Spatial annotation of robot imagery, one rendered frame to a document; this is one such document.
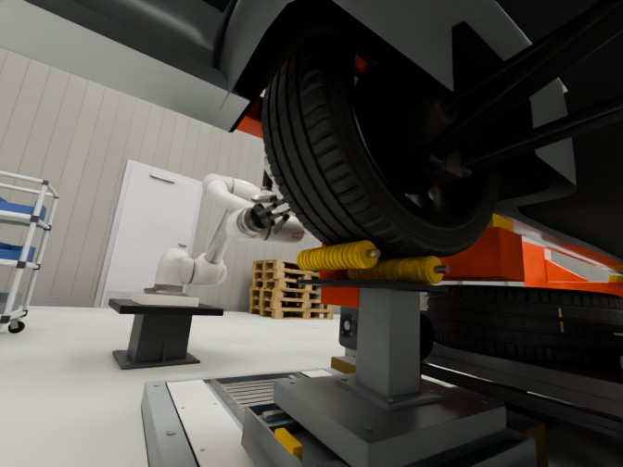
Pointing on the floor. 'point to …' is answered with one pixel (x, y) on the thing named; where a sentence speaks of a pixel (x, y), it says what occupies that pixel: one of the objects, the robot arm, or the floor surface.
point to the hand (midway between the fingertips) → (287, 205)
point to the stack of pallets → (260, 304)
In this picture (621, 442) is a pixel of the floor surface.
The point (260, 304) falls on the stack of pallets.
